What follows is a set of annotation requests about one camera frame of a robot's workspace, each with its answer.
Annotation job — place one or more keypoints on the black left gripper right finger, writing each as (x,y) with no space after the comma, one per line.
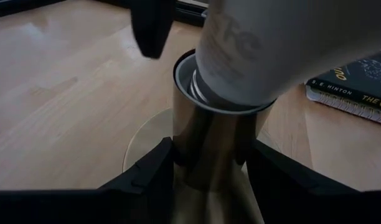
(302,199)

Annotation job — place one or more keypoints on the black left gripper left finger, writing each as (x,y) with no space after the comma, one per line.
(115,202)

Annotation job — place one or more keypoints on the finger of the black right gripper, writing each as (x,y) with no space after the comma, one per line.
(153,28)

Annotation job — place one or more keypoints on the round lamp socket base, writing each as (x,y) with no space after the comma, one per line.
(215,140)

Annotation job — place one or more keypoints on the white lightbulb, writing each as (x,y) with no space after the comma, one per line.
(271,46)

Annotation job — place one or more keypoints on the white spiral notebook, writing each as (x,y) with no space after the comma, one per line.
(349,107)

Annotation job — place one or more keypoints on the black paperback book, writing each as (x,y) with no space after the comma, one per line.
(365,81)

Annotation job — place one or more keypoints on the black aluminium frame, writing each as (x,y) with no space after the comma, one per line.
(10,8)

